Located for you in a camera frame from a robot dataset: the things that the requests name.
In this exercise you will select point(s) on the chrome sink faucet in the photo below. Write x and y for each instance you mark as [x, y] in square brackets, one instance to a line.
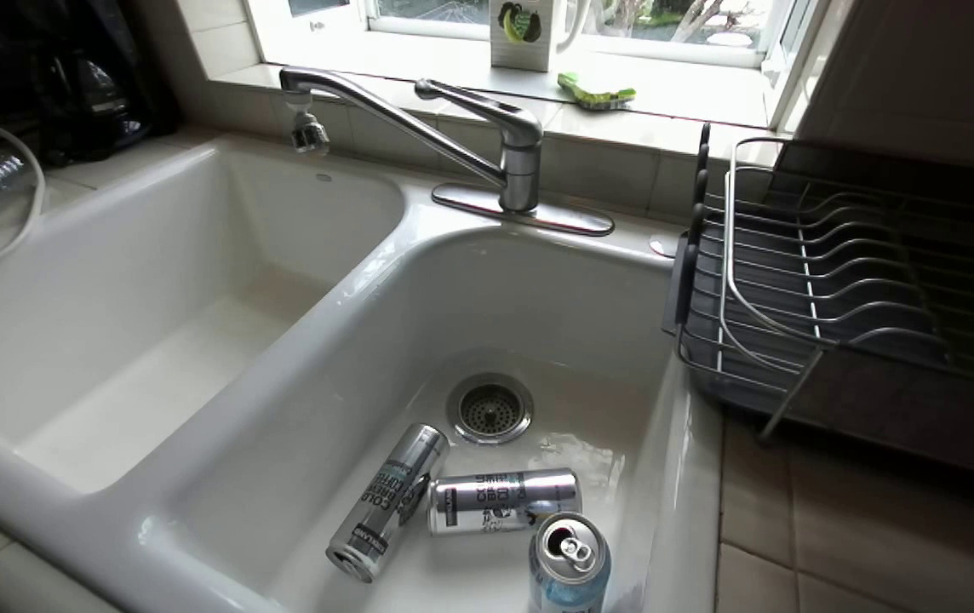
[518, 156]

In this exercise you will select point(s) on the black countertop appliance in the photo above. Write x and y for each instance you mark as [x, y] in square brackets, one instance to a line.
[100, 104]

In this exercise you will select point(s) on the white window frame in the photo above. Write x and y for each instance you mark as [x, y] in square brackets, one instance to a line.
[625, 46]

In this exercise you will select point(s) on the green sponge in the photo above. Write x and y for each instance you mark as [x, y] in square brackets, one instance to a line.
[595, 94]

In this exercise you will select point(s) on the slim silver can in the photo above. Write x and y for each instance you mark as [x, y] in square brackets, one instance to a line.
[386, 499]

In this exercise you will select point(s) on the open blue drink can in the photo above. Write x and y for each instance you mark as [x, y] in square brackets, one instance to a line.
[570, 567]

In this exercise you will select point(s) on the white double basin sink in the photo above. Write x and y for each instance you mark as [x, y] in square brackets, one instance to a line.
[318, 341]

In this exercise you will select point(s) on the silver can with dark print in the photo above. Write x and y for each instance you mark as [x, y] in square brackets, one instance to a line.
[506, 499]

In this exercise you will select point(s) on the steel drain strainer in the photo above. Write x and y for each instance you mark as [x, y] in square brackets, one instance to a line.
[491, 405]

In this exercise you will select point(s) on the white carton with green print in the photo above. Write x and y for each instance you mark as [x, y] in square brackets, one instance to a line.
[522, 34]

